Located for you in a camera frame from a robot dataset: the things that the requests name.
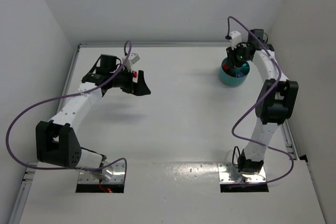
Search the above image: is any red lego brick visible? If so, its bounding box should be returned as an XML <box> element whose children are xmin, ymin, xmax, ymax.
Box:
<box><xmin>222</xmin><ymin>62</ymin><xmax>235</xmax><ymax>77</ymax></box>

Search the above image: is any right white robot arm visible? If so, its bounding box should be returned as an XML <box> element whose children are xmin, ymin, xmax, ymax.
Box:
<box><xmin>226</xmin><ymin>29</ymin><xmax>299</xmax><ymax>174</ymax></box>

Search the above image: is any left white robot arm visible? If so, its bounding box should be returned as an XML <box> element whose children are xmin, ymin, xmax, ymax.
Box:
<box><xmin>36</xmin><ymin>54</ymin><xmax>151</xmax><ymax>181</ymax></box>

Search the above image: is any teal round divided container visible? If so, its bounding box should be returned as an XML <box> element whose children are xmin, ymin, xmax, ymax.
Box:
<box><xmin>218</xmin><ymin>58</ymin><xmax>250</xmax><ymax>87</ymax></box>

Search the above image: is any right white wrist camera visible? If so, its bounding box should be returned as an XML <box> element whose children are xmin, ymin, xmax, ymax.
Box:
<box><xmin>225</xmin><ymin>31</ymin><xmax>242</xmax><ymax>49</ymax></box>

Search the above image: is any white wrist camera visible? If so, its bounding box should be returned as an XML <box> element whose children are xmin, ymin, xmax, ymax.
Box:
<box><xmin>122</xmin><ymin>53</ymin><xmax>140</xmax><ymax>70</ymax></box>
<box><xmin>225</xmin><ymin>31</ymin><xmax>242</xmax><ymax>49</ymax></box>

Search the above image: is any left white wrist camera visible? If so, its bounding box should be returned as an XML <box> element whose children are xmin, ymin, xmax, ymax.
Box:
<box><xmin>122</xmin><ymin>53</ymin><xmax>140</xmax><ymax>70</ymax></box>

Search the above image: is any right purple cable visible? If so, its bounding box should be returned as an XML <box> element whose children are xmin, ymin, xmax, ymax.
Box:
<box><xmin>227</xmin><ymin>16</ymin><xmax>295</xmax><ymax>187</ymax></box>

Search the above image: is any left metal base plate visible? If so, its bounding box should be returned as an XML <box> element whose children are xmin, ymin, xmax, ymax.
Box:
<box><xmin>78</xmin><ymin>162</ymin><xmax>126</xmax><ymax>185</ymax></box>

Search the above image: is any metal base plate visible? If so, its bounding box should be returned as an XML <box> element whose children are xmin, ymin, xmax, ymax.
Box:
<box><xmin>217</xmin><ymin>163</ymin><xmax>267</xmax><ymax>185</ymax></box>
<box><xmin>78</xmin><ymin>162</ymin><xmax>126</xmax><ymax>185</ymax></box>

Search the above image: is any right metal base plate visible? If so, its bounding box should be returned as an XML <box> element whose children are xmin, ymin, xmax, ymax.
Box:
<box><xmin>217</xmin><ymin>163</ymin><xmax>267</xmax><ymax>185</ymax></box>

